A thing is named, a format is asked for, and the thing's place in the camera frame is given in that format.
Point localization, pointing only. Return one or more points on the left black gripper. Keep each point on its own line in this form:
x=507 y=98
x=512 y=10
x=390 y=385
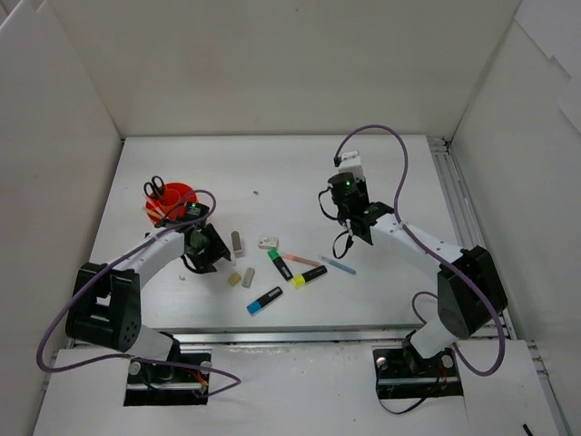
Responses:
x=214 y=248

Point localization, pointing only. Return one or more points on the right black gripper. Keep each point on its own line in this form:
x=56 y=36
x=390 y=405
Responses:
x=359 y=225

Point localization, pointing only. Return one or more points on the black handled scissors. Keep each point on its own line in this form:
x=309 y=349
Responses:
x=154 y=188

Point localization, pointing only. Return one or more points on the red slim highlighter pen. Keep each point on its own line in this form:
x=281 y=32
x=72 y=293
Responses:
x=159 y=214

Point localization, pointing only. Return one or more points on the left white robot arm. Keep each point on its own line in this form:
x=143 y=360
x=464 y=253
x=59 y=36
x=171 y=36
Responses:
x=107 y=311

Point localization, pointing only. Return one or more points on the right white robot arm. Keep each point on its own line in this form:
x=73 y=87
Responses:
x=469 y=291

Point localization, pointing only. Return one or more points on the small tan eraser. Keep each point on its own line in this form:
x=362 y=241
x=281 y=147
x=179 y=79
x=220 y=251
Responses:
x=234 y=279

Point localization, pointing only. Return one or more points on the long beige eraser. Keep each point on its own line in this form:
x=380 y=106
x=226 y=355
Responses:
x=247 y=278

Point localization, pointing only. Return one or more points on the orange round pen holder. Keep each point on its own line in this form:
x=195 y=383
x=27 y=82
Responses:
x=173 y=201

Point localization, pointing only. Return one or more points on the white eraser in sleeve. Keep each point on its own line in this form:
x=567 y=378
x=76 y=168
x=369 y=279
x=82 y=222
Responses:
x=268 y=242

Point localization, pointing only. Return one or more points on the green capped black marker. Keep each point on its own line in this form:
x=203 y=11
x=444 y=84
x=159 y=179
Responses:
x=280 y=265

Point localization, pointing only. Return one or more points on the blue slim highlighter pen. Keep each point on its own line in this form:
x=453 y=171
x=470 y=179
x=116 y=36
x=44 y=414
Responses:
x=338 y=265

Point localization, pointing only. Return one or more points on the blue capped black marker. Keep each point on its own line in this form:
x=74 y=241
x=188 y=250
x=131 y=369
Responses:
x=264 y=300

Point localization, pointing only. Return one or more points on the orange slim highlighter pen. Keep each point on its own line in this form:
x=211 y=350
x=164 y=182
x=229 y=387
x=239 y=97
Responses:
x=298 y=259

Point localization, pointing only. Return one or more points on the yellow capped black marker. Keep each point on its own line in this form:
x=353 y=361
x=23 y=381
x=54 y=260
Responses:
x=308 y=276

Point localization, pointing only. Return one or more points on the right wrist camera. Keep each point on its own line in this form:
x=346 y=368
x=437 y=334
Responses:
x=350 y=162

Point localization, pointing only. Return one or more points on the aluminium side rail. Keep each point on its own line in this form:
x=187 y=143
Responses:
x=455 y=190

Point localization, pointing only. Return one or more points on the aluminium front rail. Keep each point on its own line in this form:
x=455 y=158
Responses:
x=272 y=337

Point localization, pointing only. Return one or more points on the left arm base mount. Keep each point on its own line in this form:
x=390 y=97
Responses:
x=150 y=384

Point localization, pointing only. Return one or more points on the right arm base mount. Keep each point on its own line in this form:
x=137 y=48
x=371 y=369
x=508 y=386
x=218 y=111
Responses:
x=404 y=381

